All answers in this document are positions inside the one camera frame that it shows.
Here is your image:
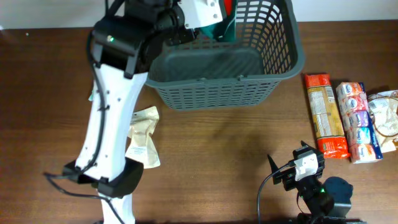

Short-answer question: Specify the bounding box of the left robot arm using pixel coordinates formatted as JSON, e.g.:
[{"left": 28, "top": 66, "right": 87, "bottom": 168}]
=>
[{"left": 62, "top": 1, "right": 228, "bottom": 223}]

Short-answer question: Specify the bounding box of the grey plastic basket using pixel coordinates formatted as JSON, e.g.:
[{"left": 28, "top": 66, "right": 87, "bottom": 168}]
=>
[{"left": 146, "top": 0, "right": 305, "bottom": 111}]

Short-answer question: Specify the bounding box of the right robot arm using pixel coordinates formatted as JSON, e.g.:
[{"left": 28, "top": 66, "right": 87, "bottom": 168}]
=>
[{"left": 256, "top": 141, "right": 364, "bottom": 224}]

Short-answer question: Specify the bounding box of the orange cracker package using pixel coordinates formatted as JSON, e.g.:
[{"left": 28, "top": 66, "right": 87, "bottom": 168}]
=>
[{"left": 304, "top": 73, "right": 350, "bottom": 159}]

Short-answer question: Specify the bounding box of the white brown snack bag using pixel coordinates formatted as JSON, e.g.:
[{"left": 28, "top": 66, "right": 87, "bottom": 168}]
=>
[{"left": 368, "top": 90, "right": 397, "bottom": 153}]

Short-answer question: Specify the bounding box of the beige paper pouch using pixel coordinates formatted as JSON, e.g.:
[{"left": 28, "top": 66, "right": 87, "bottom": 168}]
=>
[{"left": 125, "top": 106, "right": 160, "bottom": 169}]

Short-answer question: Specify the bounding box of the green snack bag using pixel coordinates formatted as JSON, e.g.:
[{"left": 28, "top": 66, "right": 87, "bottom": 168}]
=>
[{"left": 199, "top": 0, "right": 238, "bottom": 42}]

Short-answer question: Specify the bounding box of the teal small snack packet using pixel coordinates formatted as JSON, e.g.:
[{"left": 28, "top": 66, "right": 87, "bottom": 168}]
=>
[{"left": 88, "top": 90, "right": 94, "bottom": 101}]

